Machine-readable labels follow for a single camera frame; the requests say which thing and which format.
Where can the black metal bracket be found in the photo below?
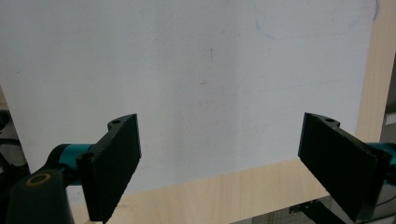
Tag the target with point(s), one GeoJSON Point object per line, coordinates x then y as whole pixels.
{"type": "Point", "coordinates": [314, 212]}

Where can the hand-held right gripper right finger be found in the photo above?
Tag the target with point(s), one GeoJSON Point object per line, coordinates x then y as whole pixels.
{"type": "Point", "coordinates": [339, 165]}

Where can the white paper sheet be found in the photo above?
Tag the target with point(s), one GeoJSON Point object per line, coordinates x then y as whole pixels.
{"type": "Point", "coordinates": [186, 62]}

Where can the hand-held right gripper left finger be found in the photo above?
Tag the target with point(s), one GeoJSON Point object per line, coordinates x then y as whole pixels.
{"type": "Point", "coordinates": [112, 161]}

